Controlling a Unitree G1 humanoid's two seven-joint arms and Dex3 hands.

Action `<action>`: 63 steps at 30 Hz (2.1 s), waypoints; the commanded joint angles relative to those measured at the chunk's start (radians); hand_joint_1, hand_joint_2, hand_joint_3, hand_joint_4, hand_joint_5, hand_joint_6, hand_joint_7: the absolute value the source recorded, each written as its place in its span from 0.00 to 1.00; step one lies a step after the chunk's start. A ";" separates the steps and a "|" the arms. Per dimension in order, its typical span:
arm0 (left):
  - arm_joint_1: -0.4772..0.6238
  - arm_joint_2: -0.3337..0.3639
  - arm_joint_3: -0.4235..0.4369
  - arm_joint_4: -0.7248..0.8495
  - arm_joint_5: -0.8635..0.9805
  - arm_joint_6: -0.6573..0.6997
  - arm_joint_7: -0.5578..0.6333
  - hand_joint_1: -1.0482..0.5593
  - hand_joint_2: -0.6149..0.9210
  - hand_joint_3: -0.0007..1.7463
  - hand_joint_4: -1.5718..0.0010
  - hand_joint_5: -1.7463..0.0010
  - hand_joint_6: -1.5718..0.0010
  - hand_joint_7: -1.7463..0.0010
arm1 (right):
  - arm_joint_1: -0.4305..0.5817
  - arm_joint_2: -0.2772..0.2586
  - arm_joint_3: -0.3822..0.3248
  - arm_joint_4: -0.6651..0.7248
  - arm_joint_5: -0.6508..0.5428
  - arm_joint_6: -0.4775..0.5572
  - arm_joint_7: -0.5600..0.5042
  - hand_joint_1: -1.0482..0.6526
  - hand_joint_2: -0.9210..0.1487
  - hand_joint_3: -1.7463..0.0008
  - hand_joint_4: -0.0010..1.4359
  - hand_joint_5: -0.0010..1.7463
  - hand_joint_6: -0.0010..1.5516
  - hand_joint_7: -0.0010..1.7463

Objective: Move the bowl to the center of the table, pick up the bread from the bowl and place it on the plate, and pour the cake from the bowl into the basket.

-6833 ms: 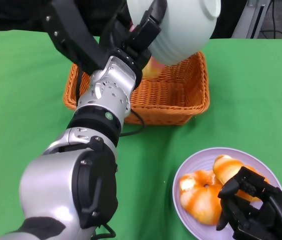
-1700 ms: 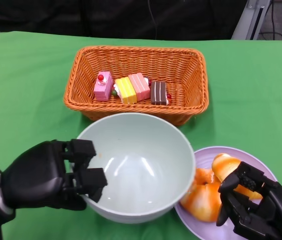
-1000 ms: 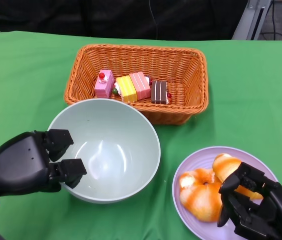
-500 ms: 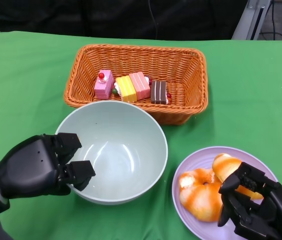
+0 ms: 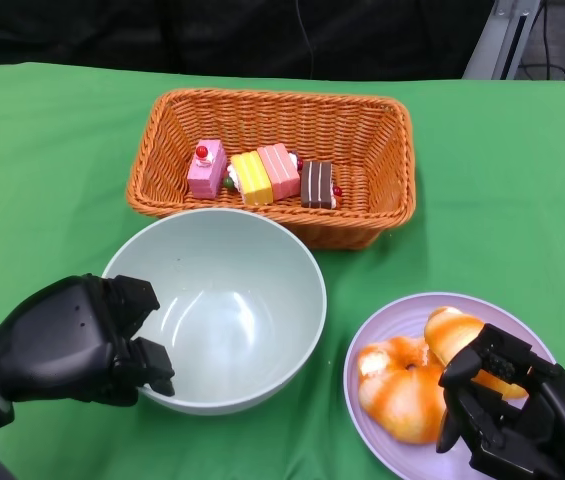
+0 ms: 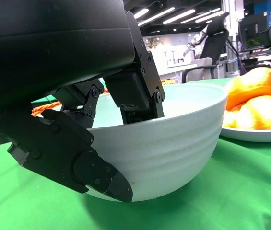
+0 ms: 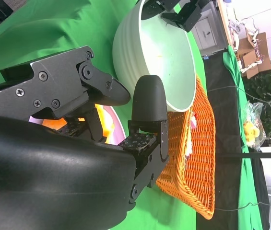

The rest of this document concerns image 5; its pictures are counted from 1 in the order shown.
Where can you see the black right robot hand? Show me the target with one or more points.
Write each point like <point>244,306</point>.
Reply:
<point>552,425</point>

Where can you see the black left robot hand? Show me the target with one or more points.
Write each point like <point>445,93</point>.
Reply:
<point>62,345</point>

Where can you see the grey-green round bowl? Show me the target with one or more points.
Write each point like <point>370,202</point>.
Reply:
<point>232,310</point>

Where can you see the pale lavender round plate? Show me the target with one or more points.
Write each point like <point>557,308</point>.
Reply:
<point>402,315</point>

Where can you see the magenta cake slice with cherry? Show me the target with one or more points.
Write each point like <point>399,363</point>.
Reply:
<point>204,172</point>

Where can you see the yellow layered cake slice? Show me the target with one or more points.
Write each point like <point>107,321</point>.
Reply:
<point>252,177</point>

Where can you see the pink layered cake slice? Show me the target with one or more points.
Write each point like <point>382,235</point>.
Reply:
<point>279,172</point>

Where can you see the chocolate cake slice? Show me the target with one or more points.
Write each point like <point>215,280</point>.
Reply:
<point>317,185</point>

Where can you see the orange wicker basket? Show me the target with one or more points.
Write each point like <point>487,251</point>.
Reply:
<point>362,140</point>

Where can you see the green tablecloth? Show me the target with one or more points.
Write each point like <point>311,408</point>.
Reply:
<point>487,175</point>

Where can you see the black backdrop cloth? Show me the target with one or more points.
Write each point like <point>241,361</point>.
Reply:
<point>162,30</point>

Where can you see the grey metal frame post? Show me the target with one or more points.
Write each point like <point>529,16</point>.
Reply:
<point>499,42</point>

